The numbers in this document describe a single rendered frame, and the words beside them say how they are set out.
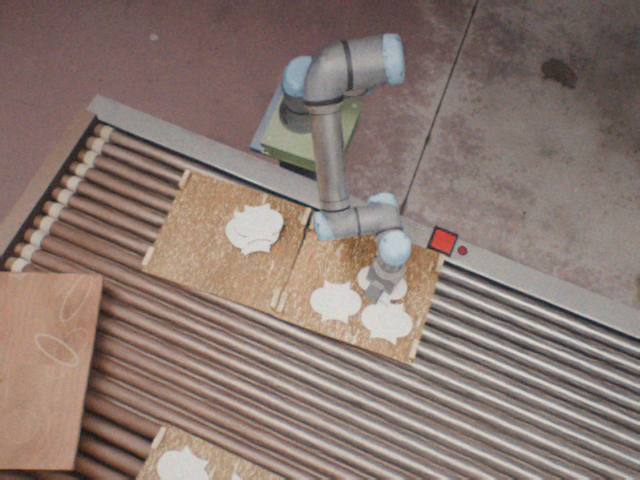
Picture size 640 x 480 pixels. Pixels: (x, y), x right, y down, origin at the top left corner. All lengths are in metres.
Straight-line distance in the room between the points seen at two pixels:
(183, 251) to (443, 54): 2.02
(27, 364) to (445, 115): 2.26
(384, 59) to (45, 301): 1.08
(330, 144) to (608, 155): 2.10
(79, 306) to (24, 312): 0.14
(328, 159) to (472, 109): 1.87
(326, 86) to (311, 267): 0.60
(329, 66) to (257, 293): 0.71
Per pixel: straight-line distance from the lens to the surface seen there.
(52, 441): 1.83
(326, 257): 1.94
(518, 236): 3.13
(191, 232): 1.99
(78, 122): 2.23
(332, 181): 1.61
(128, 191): 2.11
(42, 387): 1.86
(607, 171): 3.43
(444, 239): 2.01
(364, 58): 1.55
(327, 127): 1.58
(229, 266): 1.94
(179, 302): 1.95
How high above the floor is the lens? 2.75
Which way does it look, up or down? 68 degrees down
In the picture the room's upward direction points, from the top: 3 degrees clockwise
